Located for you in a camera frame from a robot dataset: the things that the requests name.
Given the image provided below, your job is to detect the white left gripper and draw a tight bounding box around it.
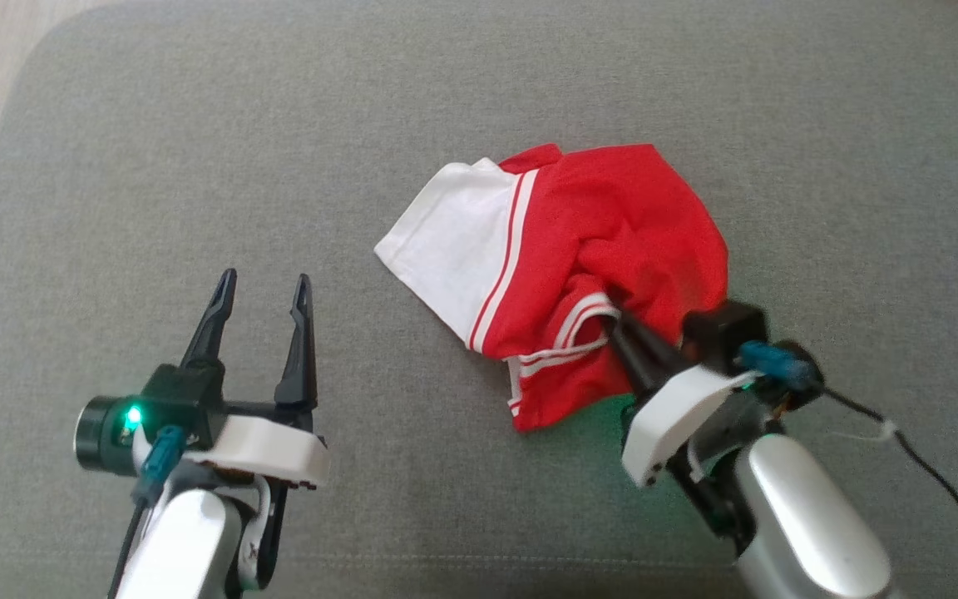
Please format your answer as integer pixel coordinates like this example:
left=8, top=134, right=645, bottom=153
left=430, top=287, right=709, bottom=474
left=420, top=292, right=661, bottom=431
left=180, top=267, right=333, bottom=491

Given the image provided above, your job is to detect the cable with teal plug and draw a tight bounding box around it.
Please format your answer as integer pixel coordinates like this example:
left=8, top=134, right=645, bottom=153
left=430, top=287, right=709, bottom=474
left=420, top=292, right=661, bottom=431
left=109, top=425, right=190, bottom=599
left=737, top=339, right=958, bottom=577

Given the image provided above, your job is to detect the red shirt with white sleeves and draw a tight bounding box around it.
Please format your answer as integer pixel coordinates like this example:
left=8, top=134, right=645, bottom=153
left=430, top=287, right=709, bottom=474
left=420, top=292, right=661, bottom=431
left=373, top=143, right=731, bottom=434

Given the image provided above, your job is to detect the left cable with teal plug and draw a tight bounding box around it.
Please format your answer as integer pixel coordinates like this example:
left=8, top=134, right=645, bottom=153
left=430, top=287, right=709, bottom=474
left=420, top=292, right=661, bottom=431
left=109, top=425, right=190, bottom=599

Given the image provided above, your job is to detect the grey sofa seat cushion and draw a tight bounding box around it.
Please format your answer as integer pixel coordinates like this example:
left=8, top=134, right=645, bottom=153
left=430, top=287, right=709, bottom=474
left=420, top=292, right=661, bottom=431
left=0, top=0, right=958, bottom=599

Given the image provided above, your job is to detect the right cable with teal plug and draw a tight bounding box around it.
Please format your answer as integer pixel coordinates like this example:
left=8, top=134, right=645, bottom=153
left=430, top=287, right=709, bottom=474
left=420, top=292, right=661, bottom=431
left=737, top=339, right=958, bottom=577

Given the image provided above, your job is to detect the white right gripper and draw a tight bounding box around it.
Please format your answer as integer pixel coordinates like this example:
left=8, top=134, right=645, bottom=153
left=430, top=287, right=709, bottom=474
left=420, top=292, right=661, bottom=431
left=606, top=309, right=760, bottom=490

